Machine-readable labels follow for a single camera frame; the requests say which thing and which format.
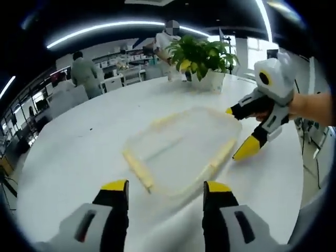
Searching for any clear lid with yellow buckles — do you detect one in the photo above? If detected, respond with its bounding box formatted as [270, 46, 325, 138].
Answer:
[121, 106, 243, 201]

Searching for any white shelf cart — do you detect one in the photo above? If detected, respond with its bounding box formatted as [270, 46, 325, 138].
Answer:
[100, 70, 148, 93]

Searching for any person's right hand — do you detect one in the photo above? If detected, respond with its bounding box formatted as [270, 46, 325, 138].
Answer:
[255, 93, 320, 124]

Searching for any long curved ceiling light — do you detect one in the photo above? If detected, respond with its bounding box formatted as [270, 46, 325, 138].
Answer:
[46, 20, 211, 50]

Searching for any black tripod stand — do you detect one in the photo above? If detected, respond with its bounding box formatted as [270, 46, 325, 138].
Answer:
[222, 33, 235, 76]

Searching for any ceiling light strip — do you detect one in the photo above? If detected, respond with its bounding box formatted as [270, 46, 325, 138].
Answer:
[255, 0, 274, 43]
[0, 76, 17, 100]

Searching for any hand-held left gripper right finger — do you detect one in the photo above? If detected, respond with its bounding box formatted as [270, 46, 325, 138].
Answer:
[202, 180, 271, 252]

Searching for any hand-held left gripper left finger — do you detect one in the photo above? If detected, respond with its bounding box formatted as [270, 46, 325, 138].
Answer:
[35, 179, 130, 252]

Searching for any green plant in white pot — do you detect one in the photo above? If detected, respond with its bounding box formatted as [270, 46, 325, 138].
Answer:
[165, 35, 240, 95]

